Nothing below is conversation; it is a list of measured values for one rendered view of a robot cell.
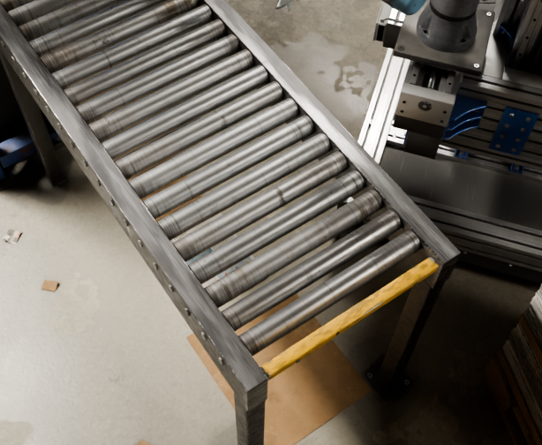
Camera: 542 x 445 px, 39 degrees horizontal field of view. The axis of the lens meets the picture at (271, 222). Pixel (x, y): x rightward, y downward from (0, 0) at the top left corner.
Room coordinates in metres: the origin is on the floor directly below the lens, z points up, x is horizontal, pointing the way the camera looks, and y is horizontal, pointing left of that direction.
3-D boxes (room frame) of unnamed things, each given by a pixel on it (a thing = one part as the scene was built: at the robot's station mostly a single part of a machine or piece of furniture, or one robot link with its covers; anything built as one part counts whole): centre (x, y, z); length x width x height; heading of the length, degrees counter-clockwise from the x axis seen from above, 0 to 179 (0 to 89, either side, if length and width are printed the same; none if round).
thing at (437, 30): (1.46, -0.43, 0.87); 0.15 x 0.15 x 0.10
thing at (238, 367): (1.04, 0.41, 0.74); 1.34 x 0.05 x 0.12; 36
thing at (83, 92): (1.35, 0.33, 0.77); 0.47 x 0.05 x 0.05; 126
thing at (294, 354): (0.65, -0.17, 0.81); 0.43 x 0.03 x 0.02; 126
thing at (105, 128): (1.25, 0.25, 0.77); 0.47 x 0.05 x 0.05; 126
